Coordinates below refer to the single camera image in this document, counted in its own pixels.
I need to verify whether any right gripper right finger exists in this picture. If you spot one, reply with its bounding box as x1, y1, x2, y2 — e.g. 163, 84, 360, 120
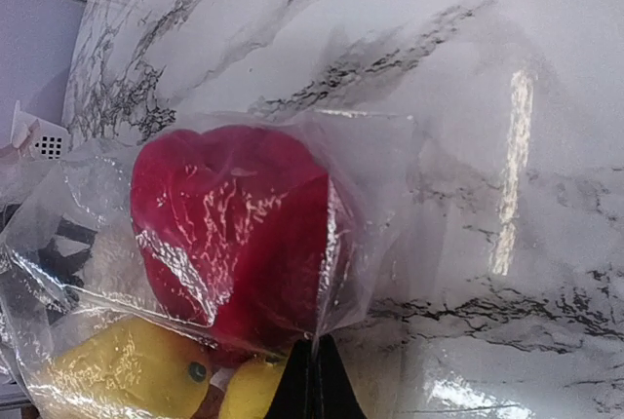
313, 335, 367, 419

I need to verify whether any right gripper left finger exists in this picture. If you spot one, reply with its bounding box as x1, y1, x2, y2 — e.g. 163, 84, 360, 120
264, 340, 312, 419

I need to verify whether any clear zip top bag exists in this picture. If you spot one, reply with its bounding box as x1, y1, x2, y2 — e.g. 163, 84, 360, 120
1, 111, 416, 418

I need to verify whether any yellow fake lemon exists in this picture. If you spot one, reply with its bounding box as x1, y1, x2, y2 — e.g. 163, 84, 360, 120
37, 318, 212, 418

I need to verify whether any red fake pepper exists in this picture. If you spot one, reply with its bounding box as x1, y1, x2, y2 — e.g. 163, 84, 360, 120
131, 125, 353, 367

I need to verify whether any white fake cauliflower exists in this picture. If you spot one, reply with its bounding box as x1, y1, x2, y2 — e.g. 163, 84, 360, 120
82, 220, 155, 307

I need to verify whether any white perforated plastic basket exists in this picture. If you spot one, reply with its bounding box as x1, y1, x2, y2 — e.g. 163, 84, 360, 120
1, 100, 70, 165

